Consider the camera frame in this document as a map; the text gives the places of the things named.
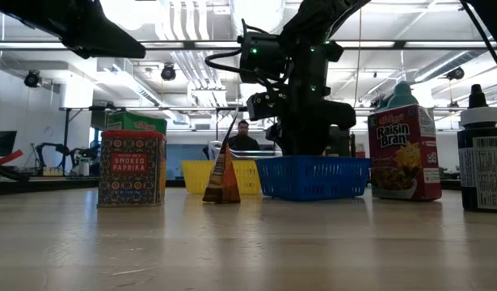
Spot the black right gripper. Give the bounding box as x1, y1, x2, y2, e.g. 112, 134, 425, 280
272, 103, 357, 157

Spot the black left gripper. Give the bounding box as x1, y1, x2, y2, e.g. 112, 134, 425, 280
0, 0, 146, 60

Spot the blue slotted plastic basket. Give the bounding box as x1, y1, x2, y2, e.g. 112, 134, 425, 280
255, 155, 371, 202

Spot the smoked paprika tin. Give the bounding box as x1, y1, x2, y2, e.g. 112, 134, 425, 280
97, 129, 167, 209

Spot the large black dropper bottle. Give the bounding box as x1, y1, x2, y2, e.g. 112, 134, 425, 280
457, 83, 497, 213

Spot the black monitor back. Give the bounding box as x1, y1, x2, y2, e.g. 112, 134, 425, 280
327, 124, 352, 158

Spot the clear plastic bin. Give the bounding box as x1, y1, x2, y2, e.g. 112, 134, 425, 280
207, 140, 284, 161

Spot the person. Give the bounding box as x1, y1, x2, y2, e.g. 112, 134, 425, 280
227, 119, 262, 151

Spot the black ceiling spotlight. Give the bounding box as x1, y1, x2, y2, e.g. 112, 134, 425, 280
23, 70, 43, 89
160, 62, 178, 82
445, 66, 466, 82

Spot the green cereal box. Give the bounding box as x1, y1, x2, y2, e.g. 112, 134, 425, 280
106, 111, 169, 191

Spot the purple Raisin Bran box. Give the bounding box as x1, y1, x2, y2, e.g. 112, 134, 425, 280
368, 103, 443, 202

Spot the brown stand-up pouch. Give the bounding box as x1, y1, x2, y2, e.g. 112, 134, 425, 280
202, 105, 242, 205

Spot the yellow slotted plastic basket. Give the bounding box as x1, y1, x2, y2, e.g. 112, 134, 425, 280
181, 159, 262, 195

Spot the red flat bar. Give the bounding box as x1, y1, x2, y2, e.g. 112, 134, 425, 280
0, 149, 25, 167

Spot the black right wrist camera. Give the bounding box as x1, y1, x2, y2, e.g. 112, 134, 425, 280
246, 91, 290, 121

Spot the silver ventilation duct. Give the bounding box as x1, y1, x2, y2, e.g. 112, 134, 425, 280
230, 0, 286, 32

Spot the dark wall screen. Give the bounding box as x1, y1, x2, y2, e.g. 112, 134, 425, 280
0, 130, 18, 158

